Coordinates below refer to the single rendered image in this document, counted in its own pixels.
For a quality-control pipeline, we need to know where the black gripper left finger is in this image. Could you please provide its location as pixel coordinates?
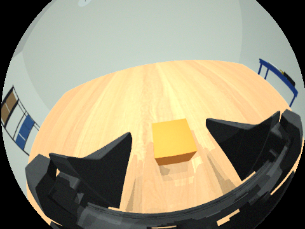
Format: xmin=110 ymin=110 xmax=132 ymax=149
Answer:
xmin=48 ymin=132 xmax=132 ymax=209

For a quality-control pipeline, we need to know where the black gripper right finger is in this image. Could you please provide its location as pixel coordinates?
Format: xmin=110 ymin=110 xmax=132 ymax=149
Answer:
xmin=206 ymin=110 xmax=281 ymax=181

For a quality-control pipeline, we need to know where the orange block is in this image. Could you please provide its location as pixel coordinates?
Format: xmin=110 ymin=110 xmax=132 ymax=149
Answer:
xmin=152 ymin=118 xmax=198 ymax=166

